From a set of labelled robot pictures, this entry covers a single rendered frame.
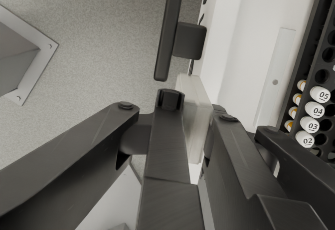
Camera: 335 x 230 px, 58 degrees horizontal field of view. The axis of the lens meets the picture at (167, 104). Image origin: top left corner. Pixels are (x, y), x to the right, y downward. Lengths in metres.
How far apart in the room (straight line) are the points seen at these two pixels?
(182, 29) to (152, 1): 0.92
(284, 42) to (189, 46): 0.12
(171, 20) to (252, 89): 0.14
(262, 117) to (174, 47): 0.14
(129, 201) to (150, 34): 0.71
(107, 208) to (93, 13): 0.81
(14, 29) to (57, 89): 0.26
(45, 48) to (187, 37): 1.02
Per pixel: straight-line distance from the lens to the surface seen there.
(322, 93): 0.28
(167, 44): 0.25
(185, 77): 0.19
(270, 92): 0.34
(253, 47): 0.34
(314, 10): 0.32
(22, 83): 1.31
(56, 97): 1.29
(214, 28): 0.23
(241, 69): 0.34
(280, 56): 0.33
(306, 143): 0.30
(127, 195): 1.37
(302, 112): 0.30
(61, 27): 1.23
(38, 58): 1.26
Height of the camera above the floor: 1.16
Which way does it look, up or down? 73 degrees down
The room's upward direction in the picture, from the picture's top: 178 degrees counter-clockwise
